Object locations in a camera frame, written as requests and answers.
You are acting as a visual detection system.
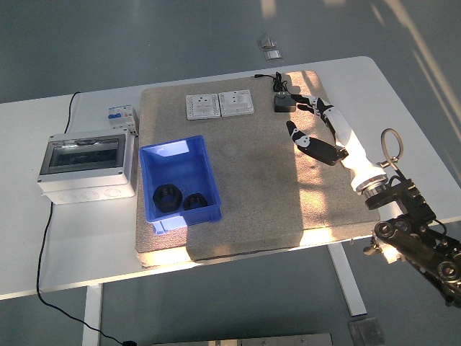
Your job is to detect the small black hex nut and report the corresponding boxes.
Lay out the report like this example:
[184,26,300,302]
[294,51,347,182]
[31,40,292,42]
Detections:
[182,192,208,212]

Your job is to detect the white table leg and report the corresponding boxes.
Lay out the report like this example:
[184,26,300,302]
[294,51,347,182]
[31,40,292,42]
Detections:
[81,283,104,346]
[326,241,367,318]

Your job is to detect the grey-white distribution box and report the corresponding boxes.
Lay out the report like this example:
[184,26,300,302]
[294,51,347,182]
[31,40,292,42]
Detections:
[37,129,137,205]

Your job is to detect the white circuit breaker blue switches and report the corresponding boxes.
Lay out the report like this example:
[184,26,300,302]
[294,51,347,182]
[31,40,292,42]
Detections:
[107,104,140,137]

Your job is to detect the white wall socket panel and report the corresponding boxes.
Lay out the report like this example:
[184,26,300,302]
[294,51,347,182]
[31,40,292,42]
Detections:
[185,92,221,120]
[218,89,255,117]

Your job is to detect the large black hex nut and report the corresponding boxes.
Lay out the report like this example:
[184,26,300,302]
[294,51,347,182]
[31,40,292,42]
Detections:
[152,182,183,213]

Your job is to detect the grey-brown felt mat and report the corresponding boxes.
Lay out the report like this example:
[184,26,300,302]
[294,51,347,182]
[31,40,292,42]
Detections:
[135,69,382,270]

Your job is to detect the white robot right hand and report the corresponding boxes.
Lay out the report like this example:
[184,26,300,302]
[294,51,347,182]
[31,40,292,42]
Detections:
[286,93,389,192]

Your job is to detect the grey metal foot plate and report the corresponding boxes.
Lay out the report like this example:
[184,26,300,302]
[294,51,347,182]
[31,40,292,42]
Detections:
[347,316,386,346]

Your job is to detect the blue plastic bin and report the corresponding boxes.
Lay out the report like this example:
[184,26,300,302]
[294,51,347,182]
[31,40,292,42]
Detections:
[138,135,223,235]

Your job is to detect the thin black adapter cord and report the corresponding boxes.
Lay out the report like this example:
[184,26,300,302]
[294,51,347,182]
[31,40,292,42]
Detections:
[254,71,305,105]

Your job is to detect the long black cable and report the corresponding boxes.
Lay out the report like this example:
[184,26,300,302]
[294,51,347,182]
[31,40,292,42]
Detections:
[35,91,136,346]

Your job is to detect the long grey metal plate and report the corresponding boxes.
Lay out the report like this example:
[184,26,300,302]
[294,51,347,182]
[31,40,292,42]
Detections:
[151,332,334,346]

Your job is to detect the black power adapter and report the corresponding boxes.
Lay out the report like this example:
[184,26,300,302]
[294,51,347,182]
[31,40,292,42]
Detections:
[273,92,297,113]

